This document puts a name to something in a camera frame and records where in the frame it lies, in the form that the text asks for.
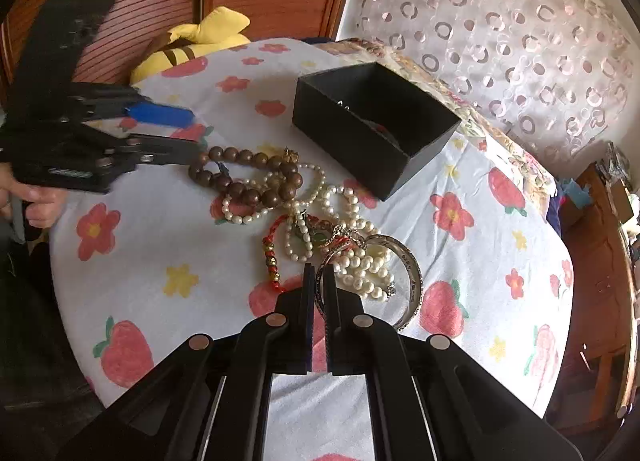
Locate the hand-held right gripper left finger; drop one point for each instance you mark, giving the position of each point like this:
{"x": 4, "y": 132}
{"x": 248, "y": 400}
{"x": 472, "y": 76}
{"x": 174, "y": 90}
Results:
{"x": 309, "y": 291}

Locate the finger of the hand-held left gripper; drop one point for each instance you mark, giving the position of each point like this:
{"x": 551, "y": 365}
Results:
{"x": 165, "y": 151}
{"x": 162, "y": 113}

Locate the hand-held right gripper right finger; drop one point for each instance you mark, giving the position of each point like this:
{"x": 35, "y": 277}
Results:
{"x": 329, "y": 291}

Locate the silver bangle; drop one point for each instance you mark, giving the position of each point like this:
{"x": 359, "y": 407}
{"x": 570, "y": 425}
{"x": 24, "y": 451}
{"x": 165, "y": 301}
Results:
{"x": 415, "y": 291}

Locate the black cardboard box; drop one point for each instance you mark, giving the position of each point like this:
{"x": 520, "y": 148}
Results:
{"x": 340, "y": 141}

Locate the person's left hand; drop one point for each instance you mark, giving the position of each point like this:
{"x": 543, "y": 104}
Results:
{"x": 47, "y": 206}

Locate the strawberry flower print sheet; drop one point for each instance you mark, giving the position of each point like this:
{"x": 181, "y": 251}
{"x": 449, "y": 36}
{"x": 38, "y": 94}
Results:
{"x": 175, "y": 221}

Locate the yellow plush toy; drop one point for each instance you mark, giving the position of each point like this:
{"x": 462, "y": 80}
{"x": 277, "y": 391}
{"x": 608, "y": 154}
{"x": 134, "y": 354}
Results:
{"x": 200, "y": 31}

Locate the person's dark clothing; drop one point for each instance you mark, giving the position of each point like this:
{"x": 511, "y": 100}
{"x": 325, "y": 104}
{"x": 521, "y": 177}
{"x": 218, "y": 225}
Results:
{"x": 30, "y": 321}

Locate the blue cloth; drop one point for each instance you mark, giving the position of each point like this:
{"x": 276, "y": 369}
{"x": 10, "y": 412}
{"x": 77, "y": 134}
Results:
{"x": 575, "y": 193}

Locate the wooden side cabinet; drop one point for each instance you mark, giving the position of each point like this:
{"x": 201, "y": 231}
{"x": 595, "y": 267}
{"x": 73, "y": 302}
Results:
{"x": 595, "y": 251}

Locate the sheer circle pattern curtain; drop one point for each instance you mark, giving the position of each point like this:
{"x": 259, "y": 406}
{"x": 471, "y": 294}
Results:
{"x": 500, "y": 16}

